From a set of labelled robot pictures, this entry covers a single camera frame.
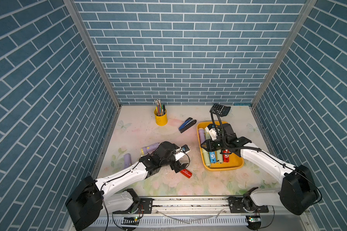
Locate yellow pen cup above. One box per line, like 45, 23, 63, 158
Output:
154, 109, 168, 126

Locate yellow plastic tray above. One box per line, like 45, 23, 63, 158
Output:
197, 121, 244, 171

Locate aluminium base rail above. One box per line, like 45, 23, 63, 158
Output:
63, 195, 320, 231

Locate small red flashlight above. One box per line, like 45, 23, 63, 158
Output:
180, 169, 192, 179

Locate blue white flashlight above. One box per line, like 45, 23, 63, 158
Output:
209, 152, 217, 164

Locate pens in cup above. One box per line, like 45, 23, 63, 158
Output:
154, 99, 166, 116

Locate red flashlight white rim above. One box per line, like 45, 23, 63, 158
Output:
221, 149, 231, 163

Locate green flashlight yellow button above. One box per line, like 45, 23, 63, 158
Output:
204, 128, 212, 140

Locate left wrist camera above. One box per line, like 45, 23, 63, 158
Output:
174, 145, 190, 161

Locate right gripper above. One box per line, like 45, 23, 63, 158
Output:
199, 138, 227, 152

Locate blue black stapler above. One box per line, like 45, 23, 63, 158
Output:
179, 117, 197, 133

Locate black calculator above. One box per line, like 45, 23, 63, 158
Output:
210, 104, 231, 117

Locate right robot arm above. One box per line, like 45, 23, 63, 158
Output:
200, 137, 323, 215

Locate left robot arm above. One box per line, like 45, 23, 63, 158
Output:
65, 141, 190, 231

